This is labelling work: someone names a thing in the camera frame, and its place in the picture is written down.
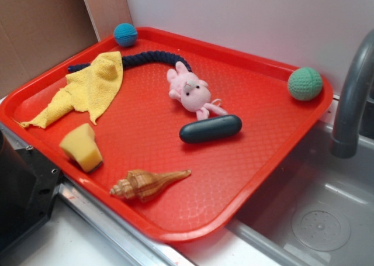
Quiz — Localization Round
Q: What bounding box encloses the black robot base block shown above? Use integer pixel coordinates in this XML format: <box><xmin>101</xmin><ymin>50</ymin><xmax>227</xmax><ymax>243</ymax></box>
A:
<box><xmin>1</xmin><ymin>133</ymin><xmax>61</xmax><ymax>256</ymax></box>

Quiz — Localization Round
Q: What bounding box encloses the dark green plastic pickle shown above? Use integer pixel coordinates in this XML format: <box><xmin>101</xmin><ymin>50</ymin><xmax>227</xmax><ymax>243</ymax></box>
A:
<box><xmin>179</xmin><ymin>115</ymin><xmax>243</xmax><ymax>144</ymax></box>

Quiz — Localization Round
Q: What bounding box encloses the red plastic tray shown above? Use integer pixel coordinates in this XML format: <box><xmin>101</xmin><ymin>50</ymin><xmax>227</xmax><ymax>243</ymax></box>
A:
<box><xmin>1</xmin><ymin>27</ymin><xmax>333</xmax><ymax>243</ymax></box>

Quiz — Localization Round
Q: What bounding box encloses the pink plush bunny toy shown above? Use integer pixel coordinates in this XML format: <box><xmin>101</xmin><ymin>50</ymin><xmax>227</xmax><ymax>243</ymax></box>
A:
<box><xmin>167</xmin><ymin>61</ymin><xmax>228</xmax><ymax>120</ymax></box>

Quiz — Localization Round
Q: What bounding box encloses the brown striped seashell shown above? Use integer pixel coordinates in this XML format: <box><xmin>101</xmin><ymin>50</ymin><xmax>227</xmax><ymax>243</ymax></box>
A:
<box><xmin>109</xmin><ymin>169</ymin><xmax>192</xmax><ymax>202</ymax></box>

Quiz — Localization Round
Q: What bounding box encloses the yellow cloth rag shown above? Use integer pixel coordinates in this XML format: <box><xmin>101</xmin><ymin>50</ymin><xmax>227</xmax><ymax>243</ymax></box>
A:
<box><xmin>19</xmin><ymin>51</ymin><xmax>123</xmax><ymax>129</ymax></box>

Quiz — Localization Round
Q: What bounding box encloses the yellow sponge piece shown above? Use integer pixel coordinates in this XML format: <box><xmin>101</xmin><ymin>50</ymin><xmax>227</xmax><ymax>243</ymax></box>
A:
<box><xmin>59</xmin><ymin>123</ymin><xmax>103</xmax><ymax>172</ymax></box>

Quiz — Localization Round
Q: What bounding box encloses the blue rubber ball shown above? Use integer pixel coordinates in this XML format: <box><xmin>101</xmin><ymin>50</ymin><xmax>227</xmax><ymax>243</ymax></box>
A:
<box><xmin>113</xmin><ymin>23</ymin><xmax>138</xmax><ymax>47</ymax></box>

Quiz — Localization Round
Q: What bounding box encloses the green rubber ball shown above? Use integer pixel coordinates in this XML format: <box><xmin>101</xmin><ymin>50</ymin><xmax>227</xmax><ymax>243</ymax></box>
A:
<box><xmin>288</xmin><ymin>67</ymin><xmax>323</xmax><ymax>101</ymax></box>

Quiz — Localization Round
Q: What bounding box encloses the grey toy sink basin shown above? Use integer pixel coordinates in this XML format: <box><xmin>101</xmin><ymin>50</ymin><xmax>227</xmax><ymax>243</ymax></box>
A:
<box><xmin>179</xmin><ymin>123</ymin><xmax>373</xmax><ymax>265</ymax></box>

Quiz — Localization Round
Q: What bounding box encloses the grey toy faucet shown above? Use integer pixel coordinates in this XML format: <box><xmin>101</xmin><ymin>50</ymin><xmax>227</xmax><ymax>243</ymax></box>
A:
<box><xmin>330</xmin><ymin>31</ymin><xmax>373</xmax><ymax>158</ymax></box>

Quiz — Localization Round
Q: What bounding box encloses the brown cardboard panel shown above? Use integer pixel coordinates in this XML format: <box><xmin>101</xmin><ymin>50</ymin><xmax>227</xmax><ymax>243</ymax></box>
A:
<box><xmin>1</xmin><ymin>0</ymin><xmax>132</xmax><ymax>97</ymax></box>

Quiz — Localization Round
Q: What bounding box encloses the navy blue rope toy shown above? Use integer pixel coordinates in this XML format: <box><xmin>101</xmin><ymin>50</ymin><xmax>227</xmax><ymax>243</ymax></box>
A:
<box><xmin>67</xmin><ymin>50</ymin><xmax>193</xmax><ymax>74</ymax></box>

